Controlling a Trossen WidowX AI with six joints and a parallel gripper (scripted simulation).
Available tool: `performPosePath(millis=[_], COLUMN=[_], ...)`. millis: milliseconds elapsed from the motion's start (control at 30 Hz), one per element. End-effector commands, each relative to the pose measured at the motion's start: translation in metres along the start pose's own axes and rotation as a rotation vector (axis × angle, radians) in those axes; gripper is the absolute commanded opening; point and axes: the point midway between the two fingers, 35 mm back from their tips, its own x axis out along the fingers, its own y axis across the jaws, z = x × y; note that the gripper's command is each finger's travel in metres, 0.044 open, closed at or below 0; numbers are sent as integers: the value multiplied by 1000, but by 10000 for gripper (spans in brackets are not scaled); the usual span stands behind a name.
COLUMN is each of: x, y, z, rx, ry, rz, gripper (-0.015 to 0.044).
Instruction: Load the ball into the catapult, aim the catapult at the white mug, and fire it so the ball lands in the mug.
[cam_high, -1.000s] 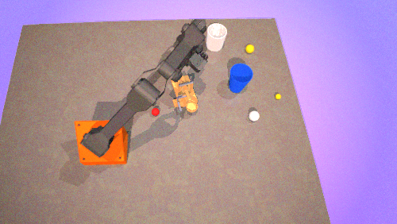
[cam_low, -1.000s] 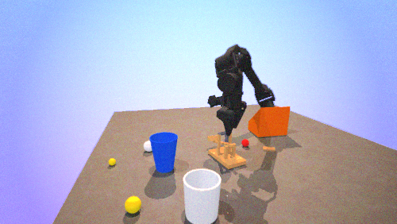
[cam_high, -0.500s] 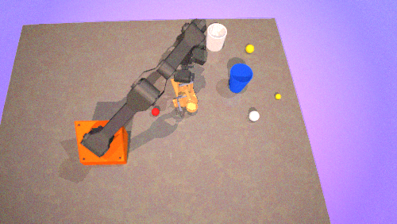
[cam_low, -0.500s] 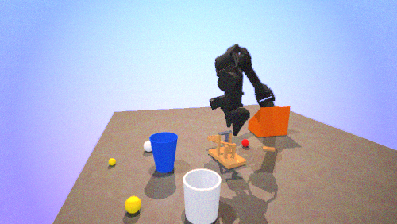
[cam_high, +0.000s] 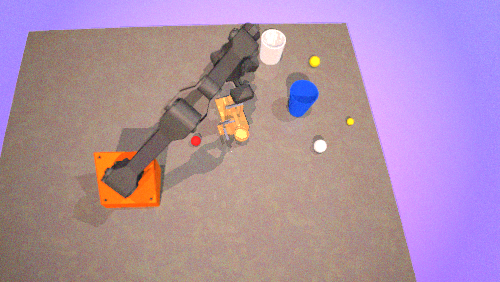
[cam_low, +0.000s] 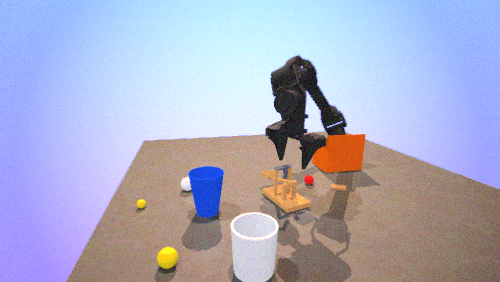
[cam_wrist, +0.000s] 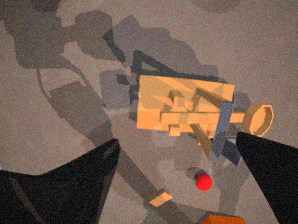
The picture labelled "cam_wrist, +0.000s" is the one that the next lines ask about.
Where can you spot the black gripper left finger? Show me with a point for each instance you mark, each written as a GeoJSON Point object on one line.
{"type": "Point", "coordinates": [74, 193]}

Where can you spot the red ball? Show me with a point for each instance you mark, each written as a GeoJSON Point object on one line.
{"type": "Point", "coordinates": [203, 182]}

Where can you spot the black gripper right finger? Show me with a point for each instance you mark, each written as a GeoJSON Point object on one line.
{"type": "Point", "coordinates": [275, 167]}

